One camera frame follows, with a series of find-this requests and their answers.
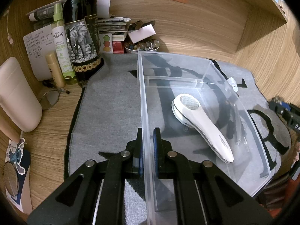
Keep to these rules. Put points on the round wooden coaster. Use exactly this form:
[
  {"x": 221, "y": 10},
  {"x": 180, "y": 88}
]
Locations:
[{"x": 10, "y": 179}]

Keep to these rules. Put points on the blue cartoon sticker card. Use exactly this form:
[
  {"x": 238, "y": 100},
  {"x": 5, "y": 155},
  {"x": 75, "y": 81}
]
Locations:
[{"x": 21, "y": 160}]

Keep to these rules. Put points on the white handheld massager device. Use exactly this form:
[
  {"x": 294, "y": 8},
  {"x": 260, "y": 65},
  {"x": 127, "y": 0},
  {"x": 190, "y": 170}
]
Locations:
[{"x": 188, "y": 111}]

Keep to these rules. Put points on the silver metal flashlight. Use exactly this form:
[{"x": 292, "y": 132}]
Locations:
[{"x": 240, "y": 132}]

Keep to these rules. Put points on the grey desk mat black letters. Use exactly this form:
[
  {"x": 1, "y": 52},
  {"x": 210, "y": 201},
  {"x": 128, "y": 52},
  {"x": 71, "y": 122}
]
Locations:
[{"x": 108, "y": 116}]

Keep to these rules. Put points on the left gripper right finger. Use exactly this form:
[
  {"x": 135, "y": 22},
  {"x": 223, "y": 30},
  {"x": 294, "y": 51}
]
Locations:
[{"x": 161, "y": 148}]

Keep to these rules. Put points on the dark wine bottle elephant label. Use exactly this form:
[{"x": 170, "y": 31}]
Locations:
[{"x": 80, "y": 18}]

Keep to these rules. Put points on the round wire eyeglasses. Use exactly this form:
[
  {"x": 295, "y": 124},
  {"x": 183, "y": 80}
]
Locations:
[{"x": 51, "y": 97}]

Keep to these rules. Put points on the beige pink thermos mug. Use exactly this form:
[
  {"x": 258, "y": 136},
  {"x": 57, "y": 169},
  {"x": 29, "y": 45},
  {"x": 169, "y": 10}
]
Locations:
[{"x": 17, "y": 98}]

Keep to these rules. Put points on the white bowl of stones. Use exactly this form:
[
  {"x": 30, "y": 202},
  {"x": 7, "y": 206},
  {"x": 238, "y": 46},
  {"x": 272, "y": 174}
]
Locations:
[{"x": 144, "y": 45}]

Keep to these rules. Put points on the white power plug adapter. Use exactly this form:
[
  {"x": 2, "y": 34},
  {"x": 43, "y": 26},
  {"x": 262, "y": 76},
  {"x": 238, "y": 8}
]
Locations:
[{"x": 232, "y": 82}]

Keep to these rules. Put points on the green spray bottle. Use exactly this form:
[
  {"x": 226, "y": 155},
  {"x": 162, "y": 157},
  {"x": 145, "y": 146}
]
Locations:
[{"x": 60, "y": 43}]

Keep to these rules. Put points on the white handwritten note paper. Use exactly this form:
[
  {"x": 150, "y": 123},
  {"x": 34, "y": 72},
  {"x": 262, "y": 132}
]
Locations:
[{"x": 39, "y": 43}]

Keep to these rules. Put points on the white card in bowl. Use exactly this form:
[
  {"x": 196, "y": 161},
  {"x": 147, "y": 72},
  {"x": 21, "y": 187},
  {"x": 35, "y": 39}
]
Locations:
[{"x": 142, "y": 33}]

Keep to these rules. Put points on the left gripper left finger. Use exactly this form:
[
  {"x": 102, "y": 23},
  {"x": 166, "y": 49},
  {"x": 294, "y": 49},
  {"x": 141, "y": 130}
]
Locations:
[{"x": 135, "y": 147}]

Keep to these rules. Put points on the yellow lip balm tube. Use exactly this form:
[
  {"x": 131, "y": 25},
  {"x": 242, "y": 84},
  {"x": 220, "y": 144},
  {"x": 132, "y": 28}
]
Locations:
[{"x": 55, "y": 69}]

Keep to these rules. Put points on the clear plastic storage box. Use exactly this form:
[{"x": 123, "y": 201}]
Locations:
[{"x": 204, "y": 160}]

